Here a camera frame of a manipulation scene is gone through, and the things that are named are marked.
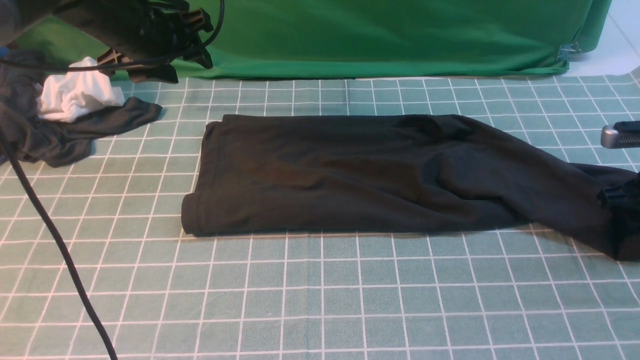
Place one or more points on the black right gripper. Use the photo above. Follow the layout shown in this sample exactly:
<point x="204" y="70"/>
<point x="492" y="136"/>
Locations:
<point x="622" y="200"/>

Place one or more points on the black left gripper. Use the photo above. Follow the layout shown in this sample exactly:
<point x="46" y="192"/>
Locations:
<point x="150" y="35"/>

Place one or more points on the dark gray long-sleeve shirt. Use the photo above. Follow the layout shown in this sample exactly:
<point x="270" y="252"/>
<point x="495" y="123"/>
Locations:
<point x="416" y="173"/>

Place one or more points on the green backdrop cloth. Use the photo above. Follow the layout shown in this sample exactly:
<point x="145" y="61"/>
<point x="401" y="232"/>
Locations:
<point x="336" y="39"/>

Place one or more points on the green grid cutting mat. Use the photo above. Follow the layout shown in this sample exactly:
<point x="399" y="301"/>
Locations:
<point x="516" y="294"/>

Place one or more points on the white crumpled garment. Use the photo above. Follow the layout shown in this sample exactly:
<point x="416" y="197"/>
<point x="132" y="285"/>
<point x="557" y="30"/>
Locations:
<point x="66" y="97"/>

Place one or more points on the metal binder clip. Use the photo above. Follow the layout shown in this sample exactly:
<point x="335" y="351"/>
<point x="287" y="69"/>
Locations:
<point x="569" y="52"/>

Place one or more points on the dark gray crumpled garment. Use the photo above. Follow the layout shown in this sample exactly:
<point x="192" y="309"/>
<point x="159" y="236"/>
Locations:
<point x="57" y="143"/>

